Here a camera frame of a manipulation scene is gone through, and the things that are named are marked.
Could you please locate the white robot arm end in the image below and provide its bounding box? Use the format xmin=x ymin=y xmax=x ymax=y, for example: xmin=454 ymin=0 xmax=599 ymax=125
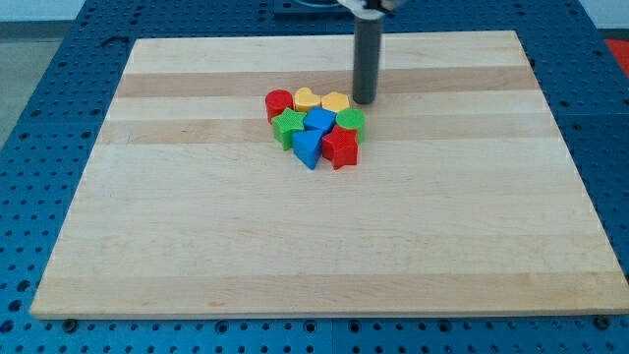
xmin=337 ymin=0 xmax=408 ymax=21

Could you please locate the blue triangle block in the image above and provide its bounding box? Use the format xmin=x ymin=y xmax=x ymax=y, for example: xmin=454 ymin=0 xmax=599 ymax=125
xmin=292 ymin=130 xmax=324 ymax=170

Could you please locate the red star block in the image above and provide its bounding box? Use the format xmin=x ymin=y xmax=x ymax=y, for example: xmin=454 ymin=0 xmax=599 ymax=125
xmin=321 ymin=125 xmax=359 ymax=169

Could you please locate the blue cube block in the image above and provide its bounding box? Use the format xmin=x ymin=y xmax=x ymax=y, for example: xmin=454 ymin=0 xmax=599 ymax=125
xmin=303 ymin=106 xmax=336 ymax=134

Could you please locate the green star block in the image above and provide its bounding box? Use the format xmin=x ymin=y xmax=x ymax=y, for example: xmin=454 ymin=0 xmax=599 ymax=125
xmin=271 ymin=108 xmax=307 ymax=150

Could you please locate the green cylinder block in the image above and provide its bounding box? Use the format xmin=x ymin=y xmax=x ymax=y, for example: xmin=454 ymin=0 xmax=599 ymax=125
xmin=336 ymin=108 xmax=366 ymax=145

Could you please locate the yellow hexagon block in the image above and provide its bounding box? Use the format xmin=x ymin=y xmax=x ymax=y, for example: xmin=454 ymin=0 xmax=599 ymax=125
xmin=320 ymin=91 xmax=351 ymax=112

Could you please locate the yellow heart block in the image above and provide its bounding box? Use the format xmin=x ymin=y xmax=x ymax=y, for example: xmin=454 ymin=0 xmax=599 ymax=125
xmin=293 ymin=88 xmax=321 ymax=113

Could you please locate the red cylinder block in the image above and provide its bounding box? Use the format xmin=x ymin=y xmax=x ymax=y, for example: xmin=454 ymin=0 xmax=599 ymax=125
xmin=264 ymin=88 xmax=294 ymax=124

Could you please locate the light wooden board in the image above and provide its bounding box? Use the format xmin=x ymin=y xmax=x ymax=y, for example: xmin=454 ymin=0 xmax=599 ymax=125
xmin=30 ymin=30 xmax=628 ymax=320

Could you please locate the dark grey cylindrical pointer tool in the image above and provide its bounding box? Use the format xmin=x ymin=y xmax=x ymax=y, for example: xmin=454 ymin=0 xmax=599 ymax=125
xmin=352 ymin=17 xmax=383 ymax=105

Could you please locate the red object at right edge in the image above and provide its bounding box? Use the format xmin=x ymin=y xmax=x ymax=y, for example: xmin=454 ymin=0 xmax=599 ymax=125
xmin=605 ymin=39 xmax=629 ymax=77

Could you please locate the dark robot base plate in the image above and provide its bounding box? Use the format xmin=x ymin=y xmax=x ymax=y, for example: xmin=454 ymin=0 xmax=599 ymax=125
xmin=270 ymin=0 xmax=350 ymax=18

